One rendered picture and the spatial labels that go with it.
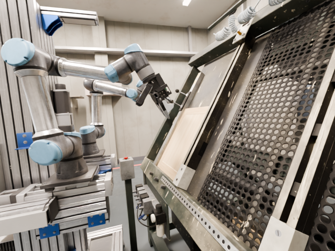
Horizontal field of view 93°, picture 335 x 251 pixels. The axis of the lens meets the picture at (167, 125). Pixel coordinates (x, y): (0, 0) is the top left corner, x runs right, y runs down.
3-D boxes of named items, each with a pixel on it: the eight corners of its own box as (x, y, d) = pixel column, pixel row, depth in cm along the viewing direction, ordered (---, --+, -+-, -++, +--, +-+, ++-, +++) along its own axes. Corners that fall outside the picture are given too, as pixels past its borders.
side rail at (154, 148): (154, 160, 167) (145, 156, 164) (198, 72, 182) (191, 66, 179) (155, 162, 162) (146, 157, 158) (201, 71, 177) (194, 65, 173)
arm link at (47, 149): (77, 155, 81) (50, 47, 77) (59, 165, 66) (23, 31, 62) (54, 160, 81) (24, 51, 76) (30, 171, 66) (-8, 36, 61)
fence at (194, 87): (156, 165, 142) (152, 163, 141) (201, 75, 155) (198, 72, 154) (158, 166, 138) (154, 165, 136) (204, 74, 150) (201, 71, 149)
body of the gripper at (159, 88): (173, 94, 74) (159, 70, 71) (157, 104, 72) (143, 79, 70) (168, 96, 81) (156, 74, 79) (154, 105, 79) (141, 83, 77)
